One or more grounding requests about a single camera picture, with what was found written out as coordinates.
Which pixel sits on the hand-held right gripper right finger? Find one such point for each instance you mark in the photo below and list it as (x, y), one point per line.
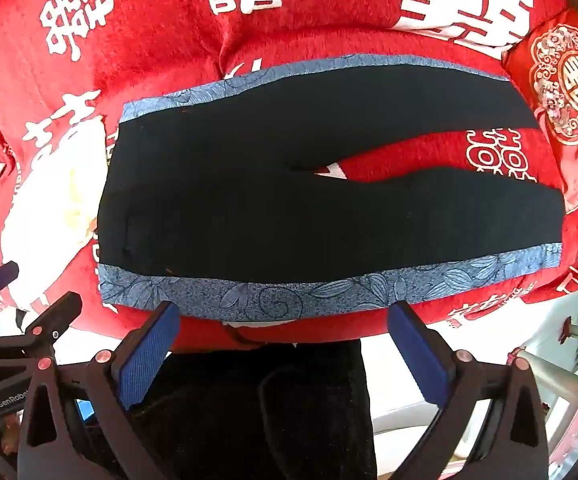
(421, 355)

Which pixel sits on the black pants with blue trim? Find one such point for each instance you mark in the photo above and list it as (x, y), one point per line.
(269, 220)

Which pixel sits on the red embroidered pillow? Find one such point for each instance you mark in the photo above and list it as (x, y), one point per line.
(569, 85)

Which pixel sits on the person's dark trousers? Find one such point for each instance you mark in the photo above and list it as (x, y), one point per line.
(269, 410)

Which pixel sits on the grey metal frame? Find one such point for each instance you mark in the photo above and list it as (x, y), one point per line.
(554, 377)

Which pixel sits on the red printed blanket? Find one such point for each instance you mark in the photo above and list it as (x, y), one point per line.
(169, 35)

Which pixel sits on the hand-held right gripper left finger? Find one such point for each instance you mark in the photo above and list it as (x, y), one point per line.
(149, 355)

